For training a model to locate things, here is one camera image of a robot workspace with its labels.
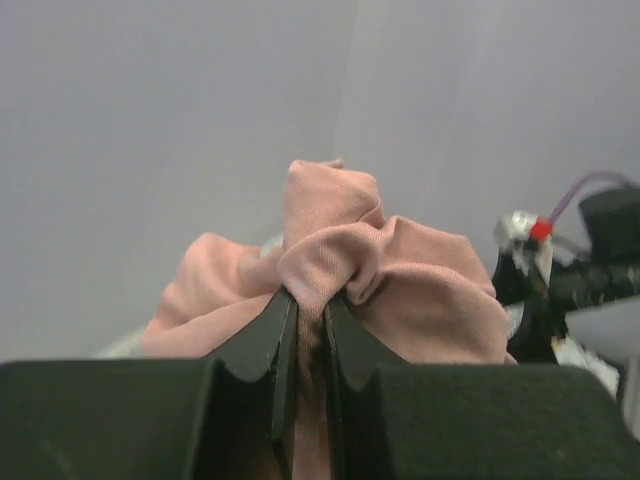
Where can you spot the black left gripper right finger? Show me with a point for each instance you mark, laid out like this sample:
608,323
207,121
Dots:
354,357

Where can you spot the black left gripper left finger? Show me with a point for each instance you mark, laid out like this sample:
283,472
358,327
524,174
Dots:
249,423

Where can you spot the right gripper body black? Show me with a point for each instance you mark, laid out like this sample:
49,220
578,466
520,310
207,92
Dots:
533,289

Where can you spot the pink t-shirt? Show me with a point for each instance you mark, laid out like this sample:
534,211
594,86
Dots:
423,292

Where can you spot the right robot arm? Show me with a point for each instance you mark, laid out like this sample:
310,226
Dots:
547,417

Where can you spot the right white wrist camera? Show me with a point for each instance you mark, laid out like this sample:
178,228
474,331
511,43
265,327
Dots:
527,239

